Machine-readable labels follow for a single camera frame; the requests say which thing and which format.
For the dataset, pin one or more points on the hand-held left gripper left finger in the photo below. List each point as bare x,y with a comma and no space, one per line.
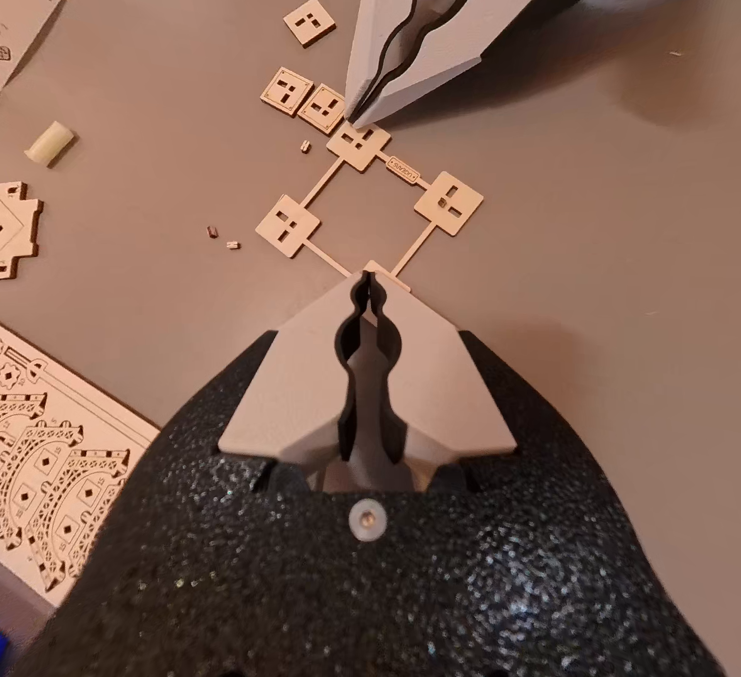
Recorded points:
289,387

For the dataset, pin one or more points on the cream plastic cylinder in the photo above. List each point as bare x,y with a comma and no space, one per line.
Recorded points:
49,143

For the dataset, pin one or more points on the cross-shaped wooden plate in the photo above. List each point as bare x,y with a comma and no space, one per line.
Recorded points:
20,237

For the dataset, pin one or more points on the engraved small wooden tile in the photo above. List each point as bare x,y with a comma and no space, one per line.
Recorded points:
321,108
286,91

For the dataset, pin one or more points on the wooden frame with four squares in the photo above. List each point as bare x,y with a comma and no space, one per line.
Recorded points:
289,228

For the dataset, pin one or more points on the wooden parts sheet with arches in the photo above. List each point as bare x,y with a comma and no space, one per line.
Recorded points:
63,457

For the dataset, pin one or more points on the plain small wooden tile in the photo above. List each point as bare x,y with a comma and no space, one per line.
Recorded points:
310,23

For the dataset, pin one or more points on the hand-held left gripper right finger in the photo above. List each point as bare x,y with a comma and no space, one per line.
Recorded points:
451,399

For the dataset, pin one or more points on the folded paper instruction sheet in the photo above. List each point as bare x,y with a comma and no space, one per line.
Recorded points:
29,5

